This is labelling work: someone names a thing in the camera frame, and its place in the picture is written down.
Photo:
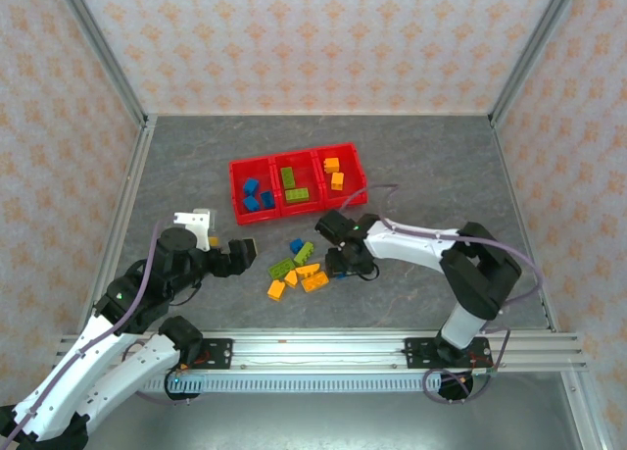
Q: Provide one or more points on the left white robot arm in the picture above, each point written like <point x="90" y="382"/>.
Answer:
<point x="73" y="364"/>

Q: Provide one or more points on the long orange lego brick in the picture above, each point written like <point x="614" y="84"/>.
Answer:
<point x="315" y="282"/>

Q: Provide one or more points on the yellow-orange sloped lego brick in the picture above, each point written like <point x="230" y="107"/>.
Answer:
<point x="307" y="270"/>

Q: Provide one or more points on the aluminium frame post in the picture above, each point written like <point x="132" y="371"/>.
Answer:
<point x="98" y="48"/>
<point x="534" y="48"/>

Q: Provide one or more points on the wide aluminium frame rail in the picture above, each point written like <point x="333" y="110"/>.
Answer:
<point x="318" y="347"/>

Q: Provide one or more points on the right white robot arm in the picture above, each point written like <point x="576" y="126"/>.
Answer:
<point x="406" y="246"/>

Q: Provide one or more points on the blue lego brick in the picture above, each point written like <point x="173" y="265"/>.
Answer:
<point x="296" y="245"/>
<point x="267" y="199"/>
<point x="251" y="203"/>
<point x="345" y="275"/>
<point x="251" y="185"/>

